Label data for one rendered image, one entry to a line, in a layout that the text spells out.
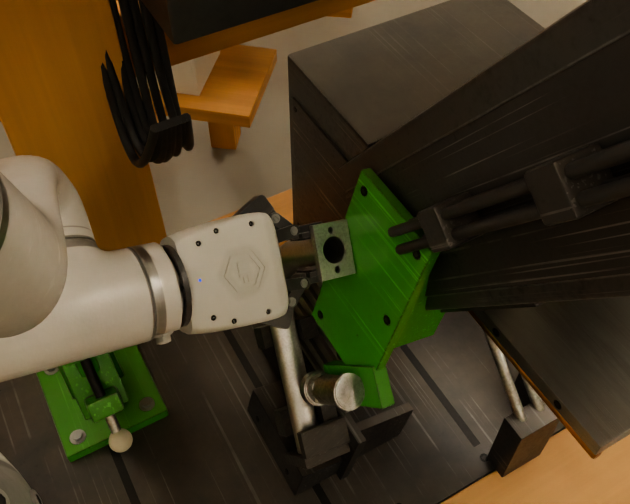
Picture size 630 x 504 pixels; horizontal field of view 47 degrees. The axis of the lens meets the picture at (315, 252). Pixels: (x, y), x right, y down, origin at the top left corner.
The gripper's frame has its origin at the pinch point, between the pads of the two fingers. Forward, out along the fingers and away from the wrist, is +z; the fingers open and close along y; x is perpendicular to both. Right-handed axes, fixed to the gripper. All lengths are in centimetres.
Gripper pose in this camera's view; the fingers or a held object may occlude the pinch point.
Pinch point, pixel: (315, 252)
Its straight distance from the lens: 72.4
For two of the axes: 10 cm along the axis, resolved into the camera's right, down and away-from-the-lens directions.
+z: 8.4, -2.0, 5.0
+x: -5.1, 0.3, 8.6
